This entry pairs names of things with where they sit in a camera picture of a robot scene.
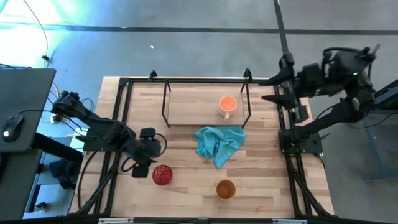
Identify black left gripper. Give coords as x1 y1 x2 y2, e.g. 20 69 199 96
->
132 127 162 178

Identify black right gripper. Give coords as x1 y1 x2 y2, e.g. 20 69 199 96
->
259 52 323 124

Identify red faceted plastic cup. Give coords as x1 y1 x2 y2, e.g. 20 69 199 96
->
152 164 174 187

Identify small peach mug with handle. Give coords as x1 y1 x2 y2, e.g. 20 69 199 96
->
218 95 238 120

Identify large orange cup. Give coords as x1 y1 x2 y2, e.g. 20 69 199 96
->
216 179 237 201

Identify black-framed wooden shelf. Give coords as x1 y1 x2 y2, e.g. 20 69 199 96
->
161 77 252 129

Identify teal cloth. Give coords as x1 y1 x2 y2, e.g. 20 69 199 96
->
194 125 246 170

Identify black bag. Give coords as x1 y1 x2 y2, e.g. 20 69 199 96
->
49 157 79 190

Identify black desk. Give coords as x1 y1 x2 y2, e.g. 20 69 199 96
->
0 67 57 222

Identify black computer mouse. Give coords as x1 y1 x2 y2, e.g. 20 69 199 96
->
2 114 25 143

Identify black aluminium rig frame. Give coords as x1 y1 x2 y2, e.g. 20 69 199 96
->
74 68 335 220

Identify white floor cable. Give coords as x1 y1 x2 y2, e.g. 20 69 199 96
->
23 0 50 60

